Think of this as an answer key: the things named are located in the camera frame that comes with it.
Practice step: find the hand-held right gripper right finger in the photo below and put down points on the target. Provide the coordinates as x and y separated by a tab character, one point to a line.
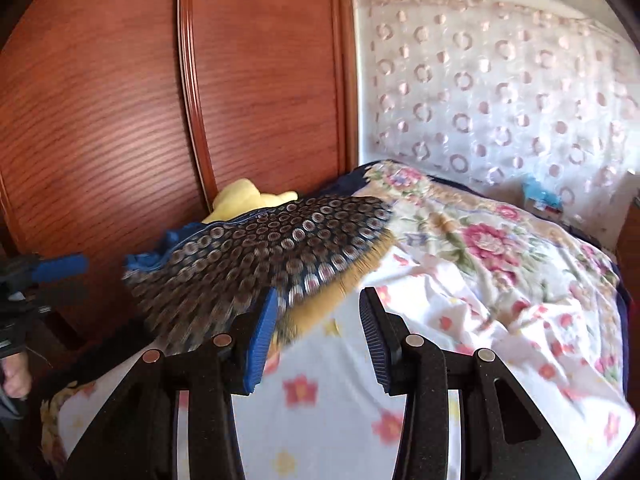
375	350

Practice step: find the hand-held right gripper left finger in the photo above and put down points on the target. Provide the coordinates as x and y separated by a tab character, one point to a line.
260	350

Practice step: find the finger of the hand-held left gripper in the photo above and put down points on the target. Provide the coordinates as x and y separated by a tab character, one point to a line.
60	265

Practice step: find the navy circle patterned shirt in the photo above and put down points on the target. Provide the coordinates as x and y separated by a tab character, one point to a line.
280	245

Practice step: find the person's left hand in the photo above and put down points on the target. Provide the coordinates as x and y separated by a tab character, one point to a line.
17	377

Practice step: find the golden patterned cloth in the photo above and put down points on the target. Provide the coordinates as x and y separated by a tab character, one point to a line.
345	275

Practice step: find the floral blanket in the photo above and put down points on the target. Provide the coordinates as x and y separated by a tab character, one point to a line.
500	285

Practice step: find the yellow plush toy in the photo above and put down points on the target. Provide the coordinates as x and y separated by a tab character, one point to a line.
240	197

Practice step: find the blue tissue box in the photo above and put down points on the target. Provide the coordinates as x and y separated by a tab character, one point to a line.
542	197

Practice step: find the wooden cabinet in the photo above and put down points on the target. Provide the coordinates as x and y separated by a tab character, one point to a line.
631	230

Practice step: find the circle patterned wall curtain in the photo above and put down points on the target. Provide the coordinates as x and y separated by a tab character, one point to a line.
500	85

